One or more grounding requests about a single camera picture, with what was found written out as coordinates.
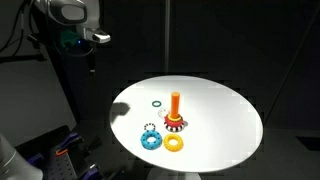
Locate small yellow ring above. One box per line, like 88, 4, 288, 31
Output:
167, 114, 183, 122

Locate grey vertical pole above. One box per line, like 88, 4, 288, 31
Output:
163, 0, 172, 75

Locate clear plastic ring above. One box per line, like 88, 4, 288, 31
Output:
157, 107, 171, 119

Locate teal camera mount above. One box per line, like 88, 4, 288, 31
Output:
59, 30, 82, 48

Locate black cable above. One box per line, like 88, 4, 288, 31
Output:
0, 0, 34, 54

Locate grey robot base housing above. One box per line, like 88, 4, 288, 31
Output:
0, 133, 44, 180

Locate large black and white ring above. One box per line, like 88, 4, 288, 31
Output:
163, 120, 186, 133

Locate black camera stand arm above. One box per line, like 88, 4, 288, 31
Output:
0, 33, 48, 64

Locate purple black clamp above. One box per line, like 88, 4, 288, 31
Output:
54, 131, 88, 151

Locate orange clip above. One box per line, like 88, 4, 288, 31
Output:
55, 148, 69, 157

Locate large yellow studded ring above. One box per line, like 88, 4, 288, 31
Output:
163, 133, 184, 153

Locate orange peg block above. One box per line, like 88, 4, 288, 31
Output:
170, 91, 181, 118

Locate blue studded ring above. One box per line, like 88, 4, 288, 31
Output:
140, 130, 164, 151

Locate red ring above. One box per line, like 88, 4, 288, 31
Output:
164, 114, 184, 128

